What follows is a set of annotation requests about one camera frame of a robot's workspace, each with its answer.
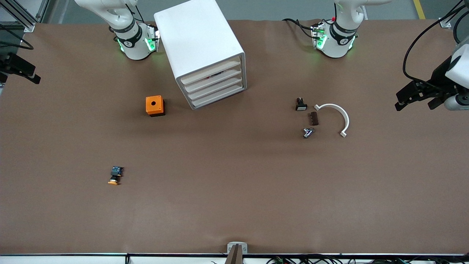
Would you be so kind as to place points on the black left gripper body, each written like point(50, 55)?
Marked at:
point(438, 76)

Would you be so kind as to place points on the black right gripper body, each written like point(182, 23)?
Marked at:
point(11, 62)

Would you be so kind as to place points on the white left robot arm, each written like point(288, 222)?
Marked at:
point(335, 44)

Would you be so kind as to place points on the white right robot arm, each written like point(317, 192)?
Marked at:
point(133, 42)

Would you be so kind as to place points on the white drawer cabinet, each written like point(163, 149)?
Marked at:
point(198, 33)

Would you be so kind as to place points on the brown terminal block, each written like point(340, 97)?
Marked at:
point(313, 118)

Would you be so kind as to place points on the orange box with hole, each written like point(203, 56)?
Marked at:
point(154, 104)

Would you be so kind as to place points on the aluminium frame profile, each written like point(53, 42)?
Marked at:
point(22, 16)
point(452, 14)

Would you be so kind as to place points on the white curved plastic bracket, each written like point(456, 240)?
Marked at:
point(342, 113)

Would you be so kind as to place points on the silver key switch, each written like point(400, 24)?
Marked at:
point(307, 132)

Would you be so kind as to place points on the black switch white face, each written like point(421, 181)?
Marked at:
point(301, 105)

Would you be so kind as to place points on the orange push button switch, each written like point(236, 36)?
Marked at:
point(115, 175)

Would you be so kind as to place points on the table edge frame rail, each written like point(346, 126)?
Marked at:
point(73, 258)

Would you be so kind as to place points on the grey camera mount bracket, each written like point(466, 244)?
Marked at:
point(237, 250)

